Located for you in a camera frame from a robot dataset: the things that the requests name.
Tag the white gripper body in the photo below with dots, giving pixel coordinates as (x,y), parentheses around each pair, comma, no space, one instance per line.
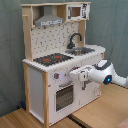
(80,74)

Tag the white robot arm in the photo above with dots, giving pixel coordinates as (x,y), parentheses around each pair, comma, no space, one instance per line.
(102,73)

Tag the wooden toy kitchen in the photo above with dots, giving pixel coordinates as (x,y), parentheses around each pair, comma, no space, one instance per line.
(46,40)

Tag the white cabinet door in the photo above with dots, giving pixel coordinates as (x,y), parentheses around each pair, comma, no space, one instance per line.
(89,90)

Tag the grey toy sink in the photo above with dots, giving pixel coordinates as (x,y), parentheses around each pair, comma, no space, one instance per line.
(79,51)

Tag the left red stove knob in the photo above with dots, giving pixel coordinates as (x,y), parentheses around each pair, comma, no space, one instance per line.
(56,75)

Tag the toy oven door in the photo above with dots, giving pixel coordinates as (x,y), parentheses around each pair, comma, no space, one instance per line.
(62,100)

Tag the black toy stovetop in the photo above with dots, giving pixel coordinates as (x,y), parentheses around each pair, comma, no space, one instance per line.
(52,59)

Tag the wooden table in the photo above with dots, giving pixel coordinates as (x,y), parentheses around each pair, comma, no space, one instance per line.
(108,111)

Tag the toy microwave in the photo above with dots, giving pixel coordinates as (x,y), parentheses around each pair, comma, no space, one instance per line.
(77,11)

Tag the grey range hood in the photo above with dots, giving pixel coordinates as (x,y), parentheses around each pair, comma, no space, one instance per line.
(48,18)

